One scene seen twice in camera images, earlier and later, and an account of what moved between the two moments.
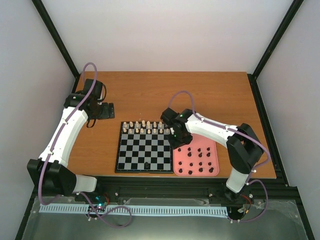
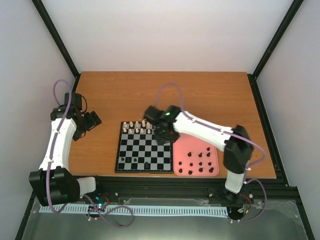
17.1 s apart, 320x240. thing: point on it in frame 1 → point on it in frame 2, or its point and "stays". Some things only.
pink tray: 199,158 stays
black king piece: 147,166 stays
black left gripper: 107,114 → 94,121
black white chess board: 143,148 stays
